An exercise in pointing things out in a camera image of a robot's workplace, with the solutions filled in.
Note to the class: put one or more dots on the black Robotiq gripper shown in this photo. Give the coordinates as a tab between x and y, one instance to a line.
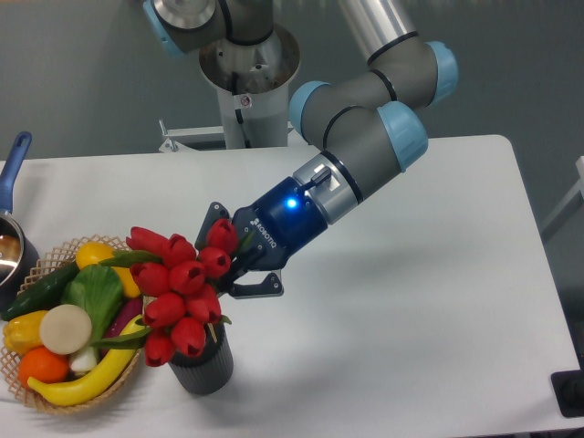
281	222

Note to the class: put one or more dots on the red tulip bouquet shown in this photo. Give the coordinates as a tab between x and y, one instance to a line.
181	281

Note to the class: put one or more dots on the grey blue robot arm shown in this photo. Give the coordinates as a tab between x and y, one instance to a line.
366	129

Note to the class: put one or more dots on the dark grey ribbed vase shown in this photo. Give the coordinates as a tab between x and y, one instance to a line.
210	371

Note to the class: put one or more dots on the purple eggplant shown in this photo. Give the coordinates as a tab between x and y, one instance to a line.
127	312

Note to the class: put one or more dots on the green bok choy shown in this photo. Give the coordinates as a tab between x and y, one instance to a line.
97	290

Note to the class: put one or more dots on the yellow squash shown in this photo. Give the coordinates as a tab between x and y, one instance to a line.
93	252

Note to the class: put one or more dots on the woven wicker basket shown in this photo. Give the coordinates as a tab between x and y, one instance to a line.
56	258

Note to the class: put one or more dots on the beige round disc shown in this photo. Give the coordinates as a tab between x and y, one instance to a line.
65	329

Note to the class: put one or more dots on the green cucumber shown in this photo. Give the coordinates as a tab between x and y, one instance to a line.
44	294

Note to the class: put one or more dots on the yellow banana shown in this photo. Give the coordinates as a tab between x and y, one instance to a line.
90	386

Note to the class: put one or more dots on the orange fruit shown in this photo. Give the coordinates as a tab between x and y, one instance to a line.
43	365

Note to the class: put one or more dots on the yellow bell pepper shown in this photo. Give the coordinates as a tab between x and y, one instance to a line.
22	334

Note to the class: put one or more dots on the black device at edge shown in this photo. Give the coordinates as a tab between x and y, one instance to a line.
568	389

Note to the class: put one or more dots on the white metal base frame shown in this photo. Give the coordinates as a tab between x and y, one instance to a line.
196	133

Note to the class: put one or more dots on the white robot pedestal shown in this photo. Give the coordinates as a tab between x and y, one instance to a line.
252	84

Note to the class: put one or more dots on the blue handled saucepan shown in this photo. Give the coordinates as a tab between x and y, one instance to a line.
18	255

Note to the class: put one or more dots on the white frame at right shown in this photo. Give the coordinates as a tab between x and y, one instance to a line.
565	208

